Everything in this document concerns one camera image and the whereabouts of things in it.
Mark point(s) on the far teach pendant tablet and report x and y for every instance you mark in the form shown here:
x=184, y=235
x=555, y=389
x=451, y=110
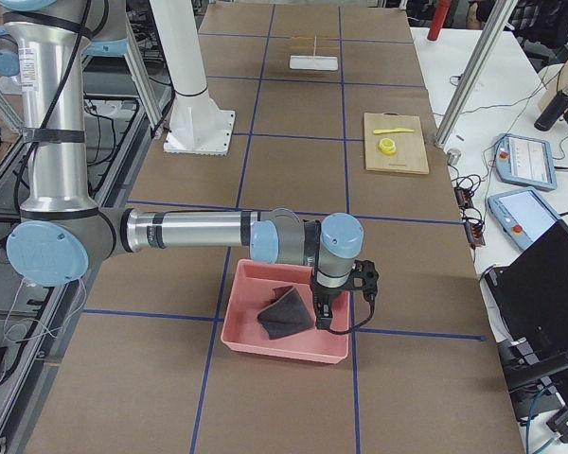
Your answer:
x=525, y=161

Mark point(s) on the near teach pendant tablet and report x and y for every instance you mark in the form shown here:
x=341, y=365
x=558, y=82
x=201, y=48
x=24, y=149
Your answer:
x=523, y=214

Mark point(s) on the yellow lemon slices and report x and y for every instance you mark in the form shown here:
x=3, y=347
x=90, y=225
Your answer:
x=387, y=146

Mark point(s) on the teach pendant tablet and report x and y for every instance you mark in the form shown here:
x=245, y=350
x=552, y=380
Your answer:
x=523, y=214
x=525, y=161

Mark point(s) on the red bottle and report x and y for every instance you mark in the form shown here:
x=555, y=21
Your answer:
x=441, y=11

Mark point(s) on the yellow plastic knife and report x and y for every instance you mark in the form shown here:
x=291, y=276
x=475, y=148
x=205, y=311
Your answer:
x=392, y=131

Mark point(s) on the aluminium frame post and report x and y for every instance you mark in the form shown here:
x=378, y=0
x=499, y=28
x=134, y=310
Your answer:
x=495, y=25

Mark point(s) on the bamboo cutting board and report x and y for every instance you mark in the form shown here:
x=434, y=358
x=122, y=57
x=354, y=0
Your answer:
x=411, y=156

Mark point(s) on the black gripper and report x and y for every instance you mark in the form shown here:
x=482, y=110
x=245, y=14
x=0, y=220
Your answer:
x=326, y=296

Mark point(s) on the black water bottle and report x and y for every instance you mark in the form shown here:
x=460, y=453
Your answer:
x=553, y=111

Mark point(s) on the black laptop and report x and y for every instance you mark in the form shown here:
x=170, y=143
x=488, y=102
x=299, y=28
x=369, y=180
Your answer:
x=532, y=292

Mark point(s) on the white towel rack tray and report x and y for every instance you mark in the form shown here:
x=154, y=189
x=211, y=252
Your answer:
x=313, y=63

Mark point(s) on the pink plastic bin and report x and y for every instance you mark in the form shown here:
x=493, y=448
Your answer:
x=253, y=289

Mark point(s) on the dark grey cloth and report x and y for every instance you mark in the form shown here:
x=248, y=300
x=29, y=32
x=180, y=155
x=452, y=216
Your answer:
x=286, y=315

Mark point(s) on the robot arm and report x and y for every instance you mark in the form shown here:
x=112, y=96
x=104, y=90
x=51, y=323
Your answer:
x=341, y=237
x=63, y=232

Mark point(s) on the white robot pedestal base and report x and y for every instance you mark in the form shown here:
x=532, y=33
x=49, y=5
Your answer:
x=197, y=125

